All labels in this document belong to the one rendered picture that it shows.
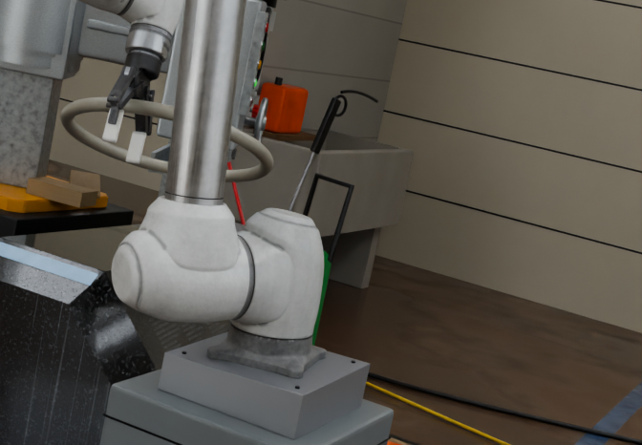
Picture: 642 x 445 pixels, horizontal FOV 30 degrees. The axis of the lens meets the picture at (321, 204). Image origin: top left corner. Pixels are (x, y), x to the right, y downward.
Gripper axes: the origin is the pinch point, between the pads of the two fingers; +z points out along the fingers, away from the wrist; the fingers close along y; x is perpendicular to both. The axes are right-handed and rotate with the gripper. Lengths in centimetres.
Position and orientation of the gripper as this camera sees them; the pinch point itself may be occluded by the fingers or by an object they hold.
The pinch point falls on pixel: (121, 147)
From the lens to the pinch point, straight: 252.0
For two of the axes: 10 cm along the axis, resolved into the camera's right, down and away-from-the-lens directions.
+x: -9.6, -1.4, 2.4
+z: -2.0, 9.5, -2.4
